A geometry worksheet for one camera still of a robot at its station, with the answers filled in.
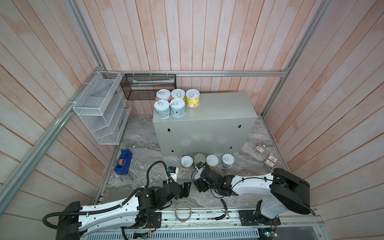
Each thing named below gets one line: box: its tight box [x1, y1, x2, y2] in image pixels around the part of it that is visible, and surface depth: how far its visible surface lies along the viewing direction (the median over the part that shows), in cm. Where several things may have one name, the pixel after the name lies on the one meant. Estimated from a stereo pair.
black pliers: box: [214, 198, 232, 221], surface depth 77 cm
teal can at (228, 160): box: [221, 153, 235, 169], surface depth 91 cm
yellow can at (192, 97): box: [185, 89, 201, 108], surface depth 76 cm
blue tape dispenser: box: [114, 149, 133, 175], surface depth 90 cm
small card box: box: [263, 152, 278, 169], surface depth 95 cm
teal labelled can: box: [154, 99, 171, 120], surface depth 71 cm
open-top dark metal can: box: [194, 153, 206, 164], surface depth 87 cm
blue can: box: [170, 98, 186, 118], surface depth 71 cm
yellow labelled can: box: [170, 88, 186, 101], surface depth 76 cm
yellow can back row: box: [206, 154, 219, 171], surface depth 88 cm
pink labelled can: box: [156, 89, 171, 101], surface depth 76 cm
